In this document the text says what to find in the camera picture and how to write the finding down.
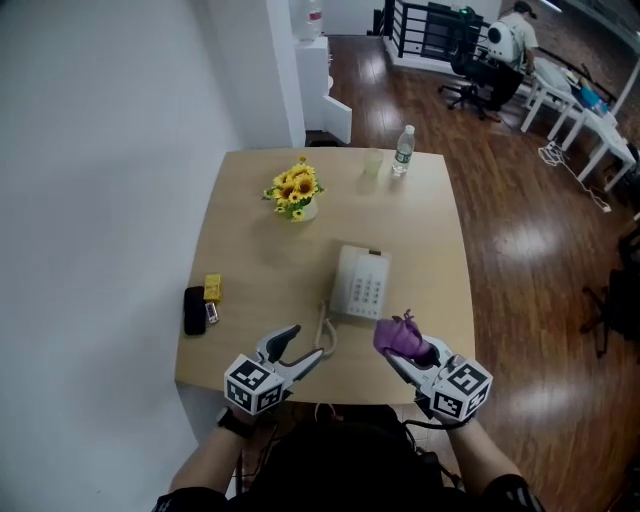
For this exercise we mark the purple cloth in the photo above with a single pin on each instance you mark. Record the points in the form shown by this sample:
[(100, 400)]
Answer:
[(400, 337)]

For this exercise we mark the black glasses case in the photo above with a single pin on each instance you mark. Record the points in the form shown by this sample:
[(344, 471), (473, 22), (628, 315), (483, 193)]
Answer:
[(195, 311)]

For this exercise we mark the person's left forearm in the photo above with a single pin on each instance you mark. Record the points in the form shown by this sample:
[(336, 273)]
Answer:
[(205, 460)]

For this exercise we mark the sunflower bouquet in white pot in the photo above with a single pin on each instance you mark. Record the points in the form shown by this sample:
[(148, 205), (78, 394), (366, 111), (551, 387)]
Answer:
[(295, 190)]

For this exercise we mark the blue bag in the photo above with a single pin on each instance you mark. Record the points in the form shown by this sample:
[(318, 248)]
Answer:
[(594, 100)]

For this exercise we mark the white water dispenser cabinet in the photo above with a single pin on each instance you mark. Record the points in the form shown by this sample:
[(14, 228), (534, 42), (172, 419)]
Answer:
[(312, 85)]

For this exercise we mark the black wristband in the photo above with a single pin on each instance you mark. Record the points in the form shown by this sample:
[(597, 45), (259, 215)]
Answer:
[(235, 424)]

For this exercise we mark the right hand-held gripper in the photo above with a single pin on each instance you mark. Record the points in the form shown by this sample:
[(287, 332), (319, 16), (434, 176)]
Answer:
[(460, 392)]

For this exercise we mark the person's shoe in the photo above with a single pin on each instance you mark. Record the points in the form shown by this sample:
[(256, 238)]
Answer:
[(330, 411)]

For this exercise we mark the black metal railing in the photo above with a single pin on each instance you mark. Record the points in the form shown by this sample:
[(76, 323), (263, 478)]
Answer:
[(415, 35)]

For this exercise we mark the clear plastic cup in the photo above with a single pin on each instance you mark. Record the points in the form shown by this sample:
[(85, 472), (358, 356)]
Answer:
[(373, 164)]

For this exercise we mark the clear plastic water bottle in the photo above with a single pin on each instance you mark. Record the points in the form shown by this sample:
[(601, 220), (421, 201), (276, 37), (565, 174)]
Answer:
[(402, 155)]

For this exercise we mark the black swivel chair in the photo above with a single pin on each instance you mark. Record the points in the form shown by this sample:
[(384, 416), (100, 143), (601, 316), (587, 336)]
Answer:
[(622, 305)]

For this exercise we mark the person's black shirt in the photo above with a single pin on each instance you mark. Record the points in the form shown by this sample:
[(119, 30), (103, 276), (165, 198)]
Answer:
[(345, 470)]

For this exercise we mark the long white table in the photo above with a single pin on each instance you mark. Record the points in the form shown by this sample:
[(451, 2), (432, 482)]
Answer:
[(607, 137)]

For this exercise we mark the clear water jug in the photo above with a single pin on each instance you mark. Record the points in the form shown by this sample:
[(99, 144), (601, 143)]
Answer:
[(310, 20)]

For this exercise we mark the small yellow box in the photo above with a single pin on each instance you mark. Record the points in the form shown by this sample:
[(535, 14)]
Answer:
[(213, 287)]

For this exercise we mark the black office chair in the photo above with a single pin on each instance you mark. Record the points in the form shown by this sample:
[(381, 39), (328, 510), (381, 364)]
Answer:
[(467, 70)]

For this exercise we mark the small white table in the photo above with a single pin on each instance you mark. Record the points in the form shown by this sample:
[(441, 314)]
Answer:
[(550, 92)]

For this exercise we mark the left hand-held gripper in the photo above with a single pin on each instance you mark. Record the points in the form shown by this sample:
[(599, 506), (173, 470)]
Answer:
[(252, 385)]

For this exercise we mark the person's right forearm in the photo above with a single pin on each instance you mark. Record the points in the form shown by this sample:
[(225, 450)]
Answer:
[(482, 455)]

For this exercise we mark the small white device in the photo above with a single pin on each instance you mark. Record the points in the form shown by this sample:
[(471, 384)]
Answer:
[(212, 312)]

